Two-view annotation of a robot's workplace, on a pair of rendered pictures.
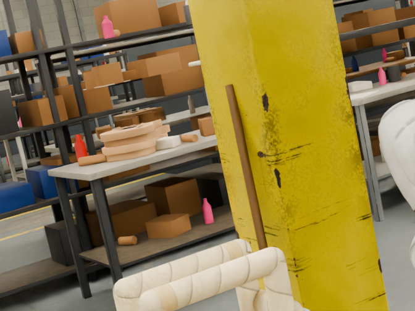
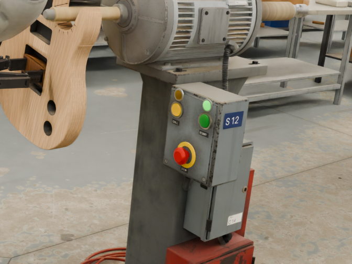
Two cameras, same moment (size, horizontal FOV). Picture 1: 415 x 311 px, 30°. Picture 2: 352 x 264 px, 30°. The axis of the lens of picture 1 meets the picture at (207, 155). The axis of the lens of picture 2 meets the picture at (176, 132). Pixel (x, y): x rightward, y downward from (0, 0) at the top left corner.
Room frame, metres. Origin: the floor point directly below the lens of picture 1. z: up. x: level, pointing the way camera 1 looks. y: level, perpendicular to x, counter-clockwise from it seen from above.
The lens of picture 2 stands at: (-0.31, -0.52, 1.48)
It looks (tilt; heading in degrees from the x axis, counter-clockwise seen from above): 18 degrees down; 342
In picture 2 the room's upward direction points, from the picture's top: 7 degrees clockwise
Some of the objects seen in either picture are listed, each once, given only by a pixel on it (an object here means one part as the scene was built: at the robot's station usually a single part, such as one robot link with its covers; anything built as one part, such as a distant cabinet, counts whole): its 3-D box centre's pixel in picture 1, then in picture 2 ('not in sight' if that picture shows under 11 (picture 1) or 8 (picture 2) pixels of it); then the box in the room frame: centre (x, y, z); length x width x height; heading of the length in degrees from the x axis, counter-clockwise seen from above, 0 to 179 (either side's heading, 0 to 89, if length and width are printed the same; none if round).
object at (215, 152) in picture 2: not in sight; (214, 137); (1.11, -1.07, 0.99); 0.24 x 0.21 x 0.26; 118
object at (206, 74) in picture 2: not in sight; (193, 63); (1.39, -1.09, 1.11); 0.36 x 0.24 x 0.04; 118
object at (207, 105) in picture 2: not in sight; (206, 105); (0.99, -1.00, 1.11); 0.03 x 0.01 x 0.03; 28
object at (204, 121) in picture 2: not in sight; (206, 120); (0.99, -1.00, 1.07); 0.03 x 0.01 x 0.03; 28
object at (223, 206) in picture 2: not in sight; (225, 139); (1.26, -1.16, 0.93); 0.15 x 0.10 x 0.55; 118
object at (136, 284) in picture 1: (184, 269); not in sight; (0.97, 0.06, 1.20); 0.20 x 0.03 x 0.03; 117
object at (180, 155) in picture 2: not in sight; (183, 155); (1.02, -0.97, 0.98); 0.04 x 0.04 x 0.04; 28
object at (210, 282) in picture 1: (214, 281); not in sight; (0.90, 0.02, 1.20); 0.20 x 0.03 x 0.03; 117
